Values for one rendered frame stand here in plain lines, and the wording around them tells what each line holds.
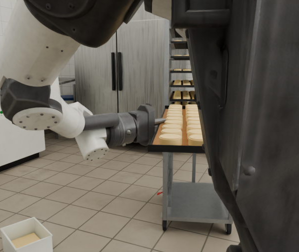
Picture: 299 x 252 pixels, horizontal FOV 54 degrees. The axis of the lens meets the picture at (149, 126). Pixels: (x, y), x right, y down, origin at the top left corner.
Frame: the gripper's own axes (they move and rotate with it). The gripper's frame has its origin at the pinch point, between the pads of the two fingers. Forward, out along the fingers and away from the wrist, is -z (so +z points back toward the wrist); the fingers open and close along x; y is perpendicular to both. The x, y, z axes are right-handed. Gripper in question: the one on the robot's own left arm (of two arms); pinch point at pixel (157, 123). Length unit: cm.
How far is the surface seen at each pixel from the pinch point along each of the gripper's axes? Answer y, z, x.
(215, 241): 45, -90, -101
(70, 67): 443, -167, 12
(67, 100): 389, -136, -40
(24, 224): 124, 11, -87
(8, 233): 124, 21, -90
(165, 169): 72, -68, -51
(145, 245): 71, -51, -101
